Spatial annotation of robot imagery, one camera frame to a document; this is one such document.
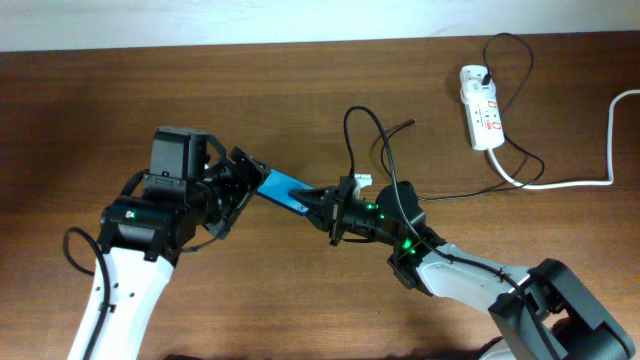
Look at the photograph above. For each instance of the blue Samsung Galaxy smartphone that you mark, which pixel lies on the blue Samsung Galaxy smartphone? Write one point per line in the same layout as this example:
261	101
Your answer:
276	188

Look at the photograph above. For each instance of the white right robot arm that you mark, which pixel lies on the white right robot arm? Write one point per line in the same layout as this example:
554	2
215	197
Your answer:
542	312

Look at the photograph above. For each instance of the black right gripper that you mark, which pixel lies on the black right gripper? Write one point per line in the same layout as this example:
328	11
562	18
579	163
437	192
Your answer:
325	216

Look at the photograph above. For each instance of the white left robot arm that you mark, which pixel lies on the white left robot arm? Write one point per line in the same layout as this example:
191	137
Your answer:
143	234

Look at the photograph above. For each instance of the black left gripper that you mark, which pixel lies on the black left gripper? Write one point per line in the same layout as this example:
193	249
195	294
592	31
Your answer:
242	187

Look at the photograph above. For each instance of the white power strip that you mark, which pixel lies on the white power strip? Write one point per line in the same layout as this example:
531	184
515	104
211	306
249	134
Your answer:
483	118

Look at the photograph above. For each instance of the white charger adapter plug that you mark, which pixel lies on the white charger adapter plug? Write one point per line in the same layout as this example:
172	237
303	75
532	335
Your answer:
474	90

